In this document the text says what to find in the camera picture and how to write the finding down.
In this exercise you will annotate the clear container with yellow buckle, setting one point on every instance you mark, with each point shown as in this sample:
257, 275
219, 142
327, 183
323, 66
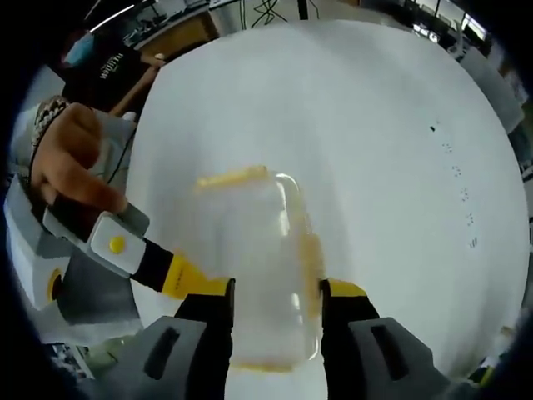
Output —
258, 250

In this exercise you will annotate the black pole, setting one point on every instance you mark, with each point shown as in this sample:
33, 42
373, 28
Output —
304, 8

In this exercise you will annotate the person in black shirt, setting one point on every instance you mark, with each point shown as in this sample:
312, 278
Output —
100, 83

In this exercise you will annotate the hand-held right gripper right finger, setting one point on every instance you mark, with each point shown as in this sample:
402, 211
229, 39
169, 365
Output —
354, 329

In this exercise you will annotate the wooden desk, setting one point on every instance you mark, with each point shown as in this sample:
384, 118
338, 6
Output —
183, 29

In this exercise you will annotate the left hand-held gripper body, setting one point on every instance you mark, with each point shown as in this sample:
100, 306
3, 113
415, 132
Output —
29, 258

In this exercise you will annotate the tiny black object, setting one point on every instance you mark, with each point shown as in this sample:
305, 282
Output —
433, 127

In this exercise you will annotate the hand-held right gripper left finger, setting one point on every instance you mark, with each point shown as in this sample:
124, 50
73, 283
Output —
200, 333

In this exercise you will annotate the dark monitor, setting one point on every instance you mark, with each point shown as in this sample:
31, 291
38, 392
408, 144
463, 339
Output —
474, 27

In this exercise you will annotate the blue face mask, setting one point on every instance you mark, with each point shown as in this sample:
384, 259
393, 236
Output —
81, 49

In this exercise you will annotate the person's left hand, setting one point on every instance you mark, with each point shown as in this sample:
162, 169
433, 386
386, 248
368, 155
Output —
71, 154

